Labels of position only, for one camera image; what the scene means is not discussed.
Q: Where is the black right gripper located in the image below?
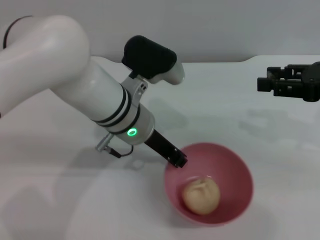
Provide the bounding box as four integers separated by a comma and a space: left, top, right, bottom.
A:
257, 61, 320, 103

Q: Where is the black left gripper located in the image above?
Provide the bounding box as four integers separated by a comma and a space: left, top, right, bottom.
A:
144, 129, 188, 169

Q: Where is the beige egg yolk pastry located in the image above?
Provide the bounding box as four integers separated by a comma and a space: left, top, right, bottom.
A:
181, 177, 221, 215

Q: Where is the pink plastic bowl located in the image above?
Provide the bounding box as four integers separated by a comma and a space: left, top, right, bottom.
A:
163, 142, 255, 221

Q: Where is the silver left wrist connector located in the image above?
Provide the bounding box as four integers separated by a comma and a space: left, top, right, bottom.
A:
94, 133, 114, 152

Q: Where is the thin black left wrist cable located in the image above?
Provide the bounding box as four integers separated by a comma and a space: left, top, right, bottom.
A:
107, 144, 135, 159

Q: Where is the silver left camera bracket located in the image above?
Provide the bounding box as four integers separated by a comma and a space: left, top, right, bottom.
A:
121, 74, 149, 106

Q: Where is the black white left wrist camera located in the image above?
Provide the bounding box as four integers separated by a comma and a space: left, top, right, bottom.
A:
121, 35, 186, 86

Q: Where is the black left upper arm cable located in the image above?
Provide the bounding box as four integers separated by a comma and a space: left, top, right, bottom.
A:
1, 15, 34, 50

